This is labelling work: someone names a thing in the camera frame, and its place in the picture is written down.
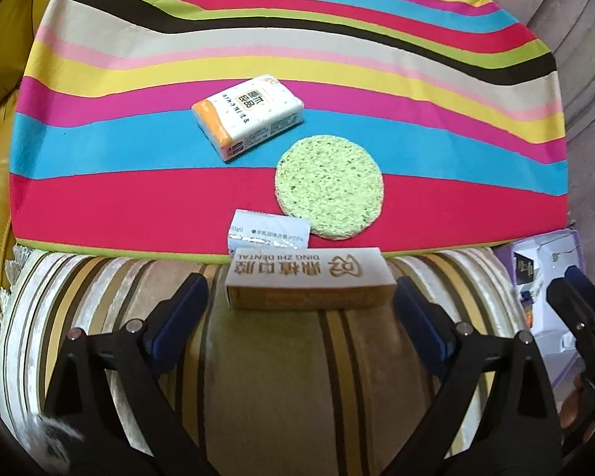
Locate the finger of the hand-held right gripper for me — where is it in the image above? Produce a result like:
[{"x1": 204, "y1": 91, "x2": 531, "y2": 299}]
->
[
  {"x1": 565, "y1": 266, "x2": 595, "y2": 339},
  {"x1": 547, "y1": 278, "x2": 595, "y2": 374}
]

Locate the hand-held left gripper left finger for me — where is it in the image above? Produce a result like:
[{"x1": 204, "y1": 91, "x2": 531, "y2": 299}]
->
[{"x1": 42, "y1": 273, "x2": 215, "y2": 476}]

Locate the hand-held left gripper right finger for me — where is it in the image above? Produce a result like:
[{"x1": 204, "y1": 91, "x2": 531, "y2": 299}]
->
[{"x1": 382, "y1": 278, "x2": 562, "y2": 476}]

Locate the purple storage box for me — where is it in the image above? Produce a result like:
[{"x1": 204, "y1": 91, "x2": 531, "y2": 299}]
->
[{"x1": 493, "y1": 228, "x2": 588, "y2": 393}]

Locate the white gold toothpaste box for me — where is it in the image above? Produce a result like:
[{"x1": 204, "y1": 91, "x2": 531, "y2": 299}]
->
[{"x1": 225, "y1": 246, "x2": 398, "y2": 311}]

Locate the small white blue-print box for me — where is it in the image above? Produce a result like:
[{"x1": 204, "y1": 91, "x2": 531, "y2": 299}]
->
[{"x1": 227, "y1": 209, "x2": 312, "y2": 253}]

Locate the green round sponge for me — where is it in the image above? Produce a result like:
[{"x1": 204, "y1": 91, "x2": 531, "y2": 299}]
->
[{"x1": 274, "y1": 134, "x2": 386, "y2": 242}]

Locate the orange white tissue packet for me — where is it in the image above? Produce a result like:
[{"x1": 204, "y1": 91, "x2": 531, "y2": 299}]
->
[{"x1": 192, "y1": 74, "x2": 306, "y2": 162}]

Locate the person's right hand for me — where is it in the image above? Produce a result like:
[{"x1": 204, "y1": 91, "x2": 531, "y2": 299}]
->
[{"x1": 558, "y1": 373, "x2": 595, "y2": 433}]

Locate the small black box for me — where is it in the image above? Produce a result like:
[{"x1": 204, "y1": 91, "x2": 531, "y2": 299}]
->
[{"x1": 512, "y1": 250, "x2": 544, "y2": 289}]

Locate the olive striped velvet tasselled cushion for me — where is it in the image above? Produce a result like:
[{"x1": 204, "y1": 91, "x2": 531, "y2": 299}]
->
[{"x1": 0, "y1": 245, "x2": 542, "y2": 476}]

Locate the multicolour striped cloth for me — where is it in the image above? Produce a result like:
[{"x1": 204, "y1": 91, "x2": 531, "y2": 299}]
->
[{"x1": 7, "y1": 0, "x2": 571, "y2": 259}]

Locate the white fluffy fur trim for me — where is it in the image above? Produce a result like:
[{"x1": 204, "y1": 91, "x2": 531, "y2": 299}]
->
[{"x1": 29, "y1": 415, "x2": 86, "y2": 463}]

